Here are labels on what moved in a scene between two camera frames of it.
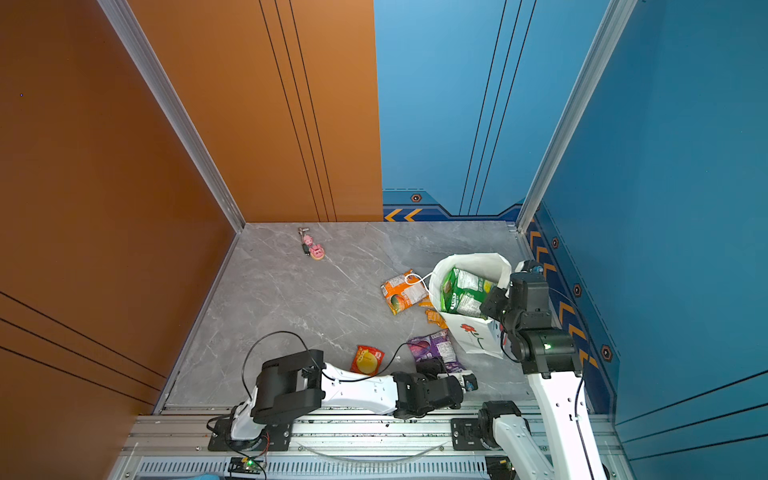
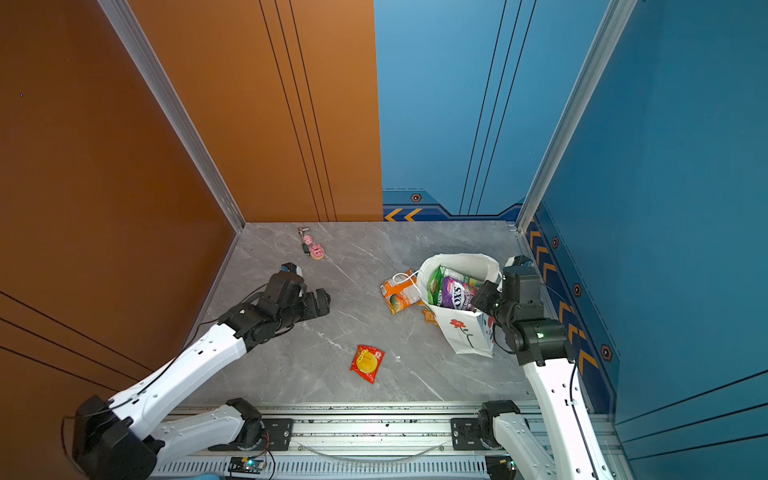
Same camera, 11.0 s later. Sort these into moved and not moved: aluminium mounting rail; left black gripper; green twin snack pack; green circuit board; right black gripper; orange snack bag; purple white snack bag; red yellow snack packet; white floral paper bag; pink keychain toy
Moved: left black gripper; white floral paper bag; green twin snack pack; purple white snack bag
Not moved: green circuit board; orange snack bag; red yellow snack packet; right black gripper; aluminium mounting rail; pink keychain toy
